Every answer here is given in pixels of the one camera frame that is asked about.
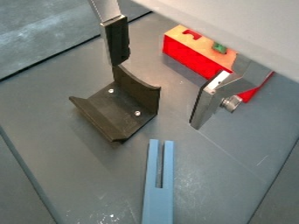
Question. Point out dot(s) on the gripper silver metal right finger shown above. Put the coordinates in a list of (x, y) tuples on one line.
[(249, 75)]

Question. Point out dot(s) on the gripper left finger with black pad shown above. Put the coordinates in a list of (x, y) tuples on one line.
[(114, 29)]

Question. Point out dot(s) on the light blue double-square block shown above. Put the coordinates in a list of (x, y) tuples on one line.
[(158, 207)]

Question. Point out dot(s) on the red shape-sorting board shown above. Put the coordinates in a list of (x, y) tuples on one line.
[(190, 48)]

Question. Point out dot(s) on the green triangular peg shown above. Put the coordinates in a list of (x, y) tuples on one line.
[(219, 48)]

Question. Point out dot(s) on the black curved holder stand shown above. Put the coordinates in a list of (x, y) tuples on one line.
[(122, 107)]

